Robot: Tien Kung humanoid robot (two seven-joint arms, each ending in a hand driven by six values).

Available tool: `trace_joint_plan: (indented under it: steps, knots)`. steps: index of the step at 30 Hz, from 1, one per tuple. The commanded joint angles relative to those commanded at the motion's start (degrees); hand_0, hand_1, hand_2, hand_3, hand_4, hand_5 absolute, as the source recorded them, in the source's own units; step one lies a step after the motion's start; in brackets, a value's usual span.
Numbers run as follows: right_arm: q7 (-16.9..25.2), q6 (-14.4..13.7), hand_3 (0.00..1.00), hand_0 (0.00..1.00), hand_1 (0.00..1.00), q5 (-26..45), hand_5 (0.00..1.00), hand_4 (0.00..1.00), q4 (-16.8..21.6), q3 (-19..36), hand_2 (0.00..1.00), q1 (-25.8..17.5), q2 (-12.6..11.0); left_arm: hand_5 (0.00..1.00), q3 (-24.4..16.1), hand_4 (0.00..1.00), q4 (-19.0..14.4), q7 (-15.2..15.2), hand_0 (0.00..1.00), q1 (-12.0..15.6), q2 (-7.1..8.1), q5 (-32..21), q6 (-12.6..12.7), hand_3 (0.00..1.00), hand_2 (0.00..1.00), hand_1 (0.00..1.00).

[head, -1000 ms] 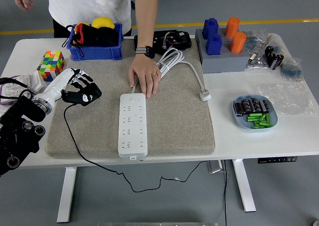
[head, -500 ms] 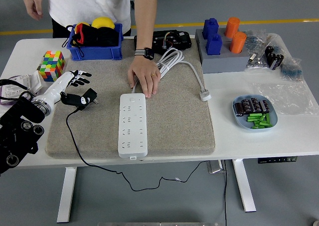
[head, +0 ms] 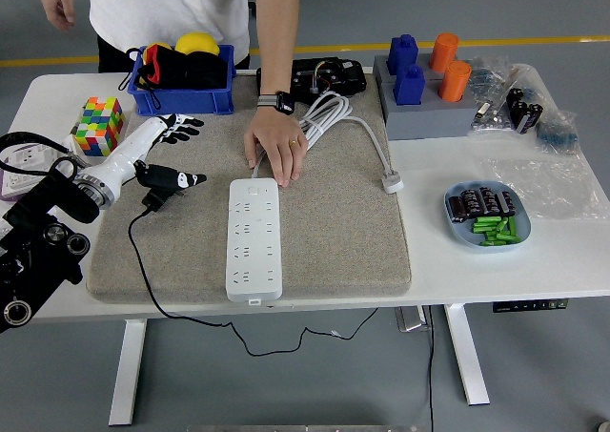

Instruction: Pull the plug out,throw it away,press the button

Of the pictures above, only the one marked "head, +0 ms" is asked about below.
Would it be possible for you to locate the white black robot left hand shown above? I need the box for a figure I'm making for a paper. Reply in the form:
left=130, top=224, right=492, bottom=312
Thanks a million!
left=92, top=113, right=209, bottom=193

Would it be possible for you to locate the black wrist watch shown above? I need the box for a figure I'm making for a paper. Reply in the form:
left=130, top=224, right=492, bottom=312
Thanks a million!
left=256, top=91, right=296, bottom=115

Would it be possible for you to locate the grey block base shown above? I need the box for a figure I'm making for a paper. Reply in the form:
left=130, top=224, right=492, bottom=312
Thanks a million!
left=383, top=79, right=479, bottom=142
left=373, top=53, right=473, bottom=88

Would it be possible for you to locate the black red cloth pouch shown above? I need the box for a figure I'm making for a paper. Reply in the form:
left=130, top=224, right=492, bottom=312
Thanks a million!
left=124, top=43, right=230, bottom=107

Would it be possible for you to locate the person's right hand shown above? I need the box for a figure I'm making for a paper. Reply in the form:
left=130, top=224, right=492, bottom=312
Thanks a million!
left=39, top=0, right=76, bottom=32

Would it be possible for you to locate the clear bag of blue resistors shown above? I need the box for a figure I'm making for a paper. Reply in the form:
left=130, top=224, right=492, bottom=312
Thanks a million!
left=464, top=54, right=510, bottom=102

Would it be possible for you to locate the black power adapter plug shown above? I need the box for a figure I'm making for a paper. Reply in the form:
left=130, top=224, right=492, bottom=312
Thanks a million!
left=141, top=186, right=188, bottom=214

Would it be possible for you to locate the person's left hand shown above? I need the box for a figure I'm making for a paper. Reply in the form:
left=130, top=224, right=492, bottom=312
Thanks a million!
left=242, top=110, right=310, bottom=189

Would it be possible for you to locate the thin black adapter cord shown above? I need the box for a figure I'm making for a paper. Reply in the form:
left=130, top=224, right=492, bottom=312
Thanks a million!
left=128, top=207, right=380, bottom=358

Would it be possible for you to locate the white power strip cord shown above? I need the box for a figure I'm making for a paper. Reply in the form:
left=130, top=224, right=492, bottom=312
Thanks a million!
left=250, top=91, right=406, bottom=195

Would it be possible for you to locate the metal box under table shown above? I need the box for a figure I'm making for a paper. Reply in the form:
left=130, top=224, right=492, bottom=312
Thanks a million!
left=394, top=305, right=426, bottom=333

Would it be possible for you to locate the clear bag of silver parts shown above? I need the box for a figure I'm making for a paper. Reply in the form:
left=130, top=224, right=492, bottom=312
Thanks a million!
left=469, top=95, right=516, bottom=135

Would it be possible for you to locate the blue plastic bin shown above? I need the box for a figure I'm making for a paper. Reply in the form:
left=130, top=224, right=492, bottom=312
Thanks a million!
left=127, top=44, right=238, bottom=117

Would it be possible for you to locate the empty clear plastic bag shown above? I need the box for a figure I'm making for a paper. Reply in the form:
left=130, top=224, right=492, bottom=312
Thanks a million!
left=478, top=153, right=600, bottom=222

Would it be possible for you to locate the clear bag of black capacitors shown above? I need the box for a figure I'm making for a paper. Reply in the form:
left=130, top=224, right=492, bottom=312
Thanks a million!
left=502, top=64, right=547, bottom=135

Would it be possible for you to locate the grey-brown felt mat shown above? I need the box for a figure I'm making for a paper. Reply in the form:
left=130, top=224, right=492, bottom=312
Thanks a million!
left=85, top=69, right=414, bottom=304

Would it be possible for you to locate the black hanging cable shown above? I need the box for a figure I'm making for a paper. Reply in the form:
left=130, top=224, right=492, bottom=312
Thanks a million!
left=426, top=304, right=436, bottom=432

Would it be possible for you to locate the light blue plate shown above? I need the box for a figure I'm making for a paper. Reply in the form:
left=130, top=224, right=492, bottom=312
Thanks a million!
left=443, top=180, right=533, bottom=253

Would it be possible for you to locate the white power strip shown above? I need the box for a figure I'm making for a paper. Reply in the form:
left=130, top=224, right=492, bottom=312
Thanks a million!
left=224, top=176, right=284, bottom=304

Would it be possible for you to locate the white table leg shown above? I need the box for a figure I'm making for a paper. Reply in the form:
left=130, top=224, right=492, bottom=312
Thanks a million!
left=108, top=318, right=148, bottom=426
left=443, top=302, right=492, bottom=407

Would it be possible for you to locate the yellow ball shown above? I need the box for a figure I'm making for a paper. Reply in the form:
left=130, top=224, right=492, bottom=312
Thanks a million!
left=174, top=31, right=221, bottom=59

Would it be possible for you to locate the blue plastic peg block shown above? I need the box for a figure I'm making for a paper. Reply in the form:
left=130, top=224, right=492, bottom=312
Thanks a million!
left=386, top=33, right=419, bottom=76
left=393, top=63, right=426, bottom=107

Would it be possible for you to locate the black table control panel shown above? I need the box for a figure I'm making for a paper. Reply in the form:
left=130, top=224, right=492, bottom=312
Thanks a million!
left=492, top=298, right=571, bottom=314

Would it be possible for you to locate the white printed socket box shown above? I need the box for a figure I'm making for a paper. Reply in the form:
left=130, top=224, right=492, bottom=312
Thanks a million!
left=0, top=134, right=90, bottom=188

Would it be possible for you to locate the black cylindrical capacitor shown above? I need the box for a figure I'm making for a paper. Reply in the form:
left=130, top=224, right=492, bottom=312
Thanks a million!
left=459, top=188, right=483, bottom=215
left=497, top=191, right=519, bottom=216
left=477, top=186, right=500, bottom=214
left=446, top=195, right=471, bottom=223

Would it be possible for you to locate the orange plastic cylinder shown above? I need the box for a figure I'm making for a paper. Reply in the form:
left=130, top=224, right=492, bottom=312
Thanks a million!
left=428, top=31, right=461, bottom=73
left=437, top=59, right=473, bottom=102

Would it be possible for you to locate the black electronic device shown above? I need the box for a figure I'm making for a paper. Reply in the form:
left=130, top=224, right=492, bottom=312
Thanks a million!
left=255, top=57, right=368, bottom=103

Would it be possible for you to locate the person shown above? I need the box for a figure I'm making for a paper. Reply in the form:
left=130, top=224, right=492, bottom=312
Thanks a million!
left=88, top=0, right=253, bottom=73

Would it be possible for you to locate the colourful puzzle cube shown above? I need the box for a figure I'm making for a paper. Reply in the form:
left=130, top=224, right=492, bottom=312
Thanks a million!
left=74, top=96, right=128, bottom=158

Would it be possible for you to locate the clear bag of blue parts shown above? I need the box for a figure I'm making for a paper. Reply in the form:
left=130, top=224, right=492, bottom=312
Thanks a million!
left=533, top=110, right=581, bottom=155

